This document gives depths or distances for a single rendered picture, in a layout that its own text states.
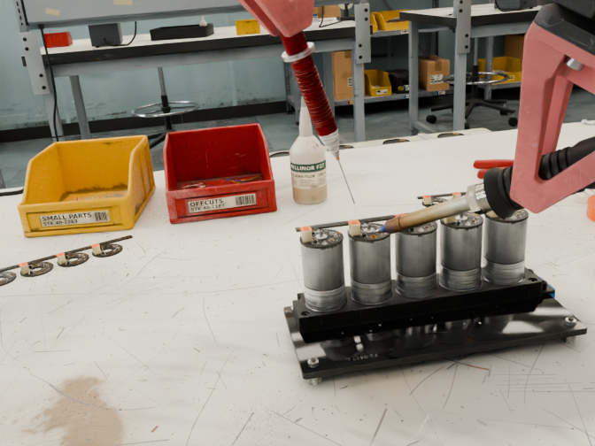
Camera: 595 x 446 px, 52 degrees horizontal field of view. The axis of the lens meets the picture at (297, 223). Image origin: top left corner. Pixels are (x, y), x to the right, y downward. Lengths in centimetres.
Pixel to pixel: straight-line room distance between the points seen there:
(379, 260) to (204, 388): 12
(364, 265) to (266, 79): 441
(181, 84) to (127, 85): 39
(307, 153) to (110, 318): 24
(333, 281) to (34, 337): 20
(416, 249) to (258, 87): 441
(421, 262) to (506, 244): 5
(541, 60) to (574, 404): 17
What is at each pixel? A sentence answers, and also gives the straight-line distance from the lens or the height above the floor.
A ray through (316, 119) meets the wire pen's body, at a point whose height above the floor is 88.
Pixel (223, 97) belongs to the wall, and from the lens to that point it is 473.
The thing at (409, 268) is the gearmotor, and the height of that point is 79.
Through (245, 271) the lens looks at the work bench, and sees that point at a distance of 46.
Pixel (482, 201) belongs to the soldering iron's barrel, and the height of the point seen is 85.
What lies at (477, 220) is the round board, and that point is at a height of 81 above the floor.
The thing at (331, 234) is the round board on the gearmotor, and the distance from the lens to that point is 35.
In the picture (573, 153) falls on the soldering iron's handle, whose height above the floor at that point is 87.
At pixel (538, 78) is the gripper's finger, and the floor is 91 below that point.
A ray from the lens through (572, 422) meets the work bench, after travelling 32.
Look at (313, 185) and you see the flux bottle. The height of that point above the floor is 77.
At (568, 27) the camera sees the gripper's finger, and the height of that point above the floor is 93.
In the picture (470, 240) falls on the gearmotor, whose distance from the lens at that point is 37.
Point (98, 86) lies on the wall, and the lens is 475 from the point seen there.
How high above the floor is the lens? 95
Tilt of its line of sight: 22 degrees down
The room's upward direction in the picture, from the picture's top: 4 degrees counter-clockwise
